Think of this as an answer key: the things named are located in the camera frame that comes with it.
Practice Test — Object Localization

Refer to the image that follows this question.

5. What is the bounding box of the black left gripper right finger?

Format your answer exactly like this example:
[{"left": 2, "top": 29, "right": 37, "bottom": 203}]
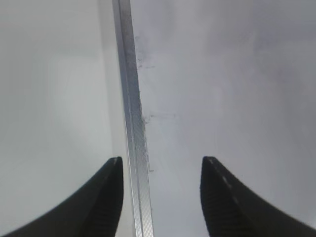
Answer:
[{"left": 200, "top": 157, "right": 316, "bottom": 237}]

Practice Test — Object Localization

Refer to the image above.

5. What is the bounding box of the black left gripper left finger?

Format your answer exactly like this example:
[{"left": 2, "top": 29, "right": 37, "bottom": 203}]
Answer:
[{"left": 7, "top": 157, "right": 123, "bottom": 237}]

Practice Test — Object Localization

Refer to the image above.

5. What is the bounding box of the white board with grey frame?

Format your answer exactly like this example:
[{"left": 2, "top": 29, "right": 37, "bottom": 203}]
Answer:
[{"left": 113, "top": 0, "right": 316, "bottom": 237}]

